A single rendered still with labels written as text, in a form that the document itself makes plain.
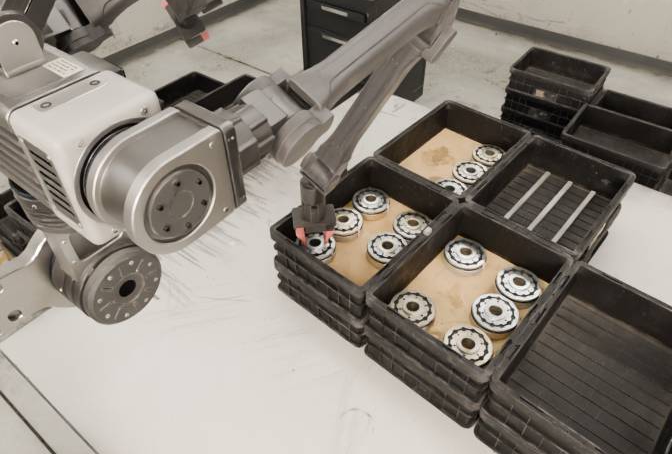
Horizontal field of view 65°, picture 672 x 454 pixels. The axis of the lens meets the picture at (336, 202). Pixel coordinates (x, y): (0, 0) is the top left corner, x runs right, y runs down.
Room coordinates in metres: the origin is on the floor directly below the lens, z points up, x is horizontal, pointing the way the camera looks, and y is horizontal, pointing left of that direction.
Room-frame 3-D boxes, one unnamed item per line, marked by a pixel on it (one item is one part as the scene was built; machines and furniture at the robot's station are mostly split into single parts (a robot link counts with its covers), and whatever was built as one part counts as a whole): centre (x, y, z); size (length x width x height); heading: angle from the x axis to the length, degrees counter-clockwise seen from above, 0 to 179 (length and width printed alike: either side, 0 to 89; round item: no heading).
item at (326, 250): (0.92, 0.05, 0.86); 0.10 x 0.10 x 0.01
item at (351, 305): (0.95, -0.08, 0.87); 0.40 x 0.30 x 0.11; 138
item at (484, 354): (0.62, -0.27, 0.86); 0.10 x 0.10 x 0.01
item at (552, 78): (2.33, -1.10, 0.37); 0.40 x 0.30 x 0.45; 52
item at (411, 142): (1.25, -0.34, 0.87); 0.40 x 0.30 x 0.11; 138
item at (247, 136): (0.53, 0.13, 1.45); 0.09 x 0.08 x 0.12; 52
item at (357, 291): (0.95, -0.08, 0.92); 0.40 x 0.30 x 0.02; 138
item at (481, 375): (0.75, -0.30, 0.92); 0.40 x 0.30 x 0.02; 138
